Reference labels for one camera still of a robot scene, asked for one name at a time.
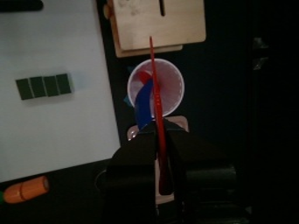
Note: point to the blue plastic toy utensil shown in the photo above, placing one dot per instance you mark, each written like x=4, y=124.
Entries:
x=142, y=105

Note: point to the red plastic cup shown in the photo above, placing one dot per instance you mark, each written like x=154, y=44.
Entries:
x=170, y=84

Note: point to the white cutting board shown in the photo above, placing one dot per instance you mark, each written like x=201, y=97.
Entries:
x=57, y=131

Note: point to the orange toy carrot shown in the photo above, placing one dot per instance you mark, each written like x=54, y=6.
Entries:
x=26, y=189

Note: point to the toy sushi roll piece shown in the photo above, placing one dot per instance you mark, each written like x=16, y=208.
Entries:
x=37, y=87
x=64, y=83
x=24, y=89
x=50, y=85

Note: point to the blue tape piece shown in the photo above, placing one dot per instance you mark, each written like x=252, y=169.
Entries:
x=126, y=100

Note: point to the red plastic toy knife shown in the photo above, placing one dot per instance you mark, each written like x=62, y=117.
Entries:
x=154, y=87

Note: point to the wooden box with red drawer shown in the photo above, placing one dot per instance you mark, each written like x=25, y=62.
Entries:
x=154, y=26

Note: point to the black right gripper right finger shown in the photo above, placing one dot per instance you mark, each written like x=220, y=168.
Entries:
x=197, y=175

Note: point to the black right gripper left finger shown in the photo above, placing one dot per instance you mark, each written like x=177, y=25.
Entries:
x=132, y=172

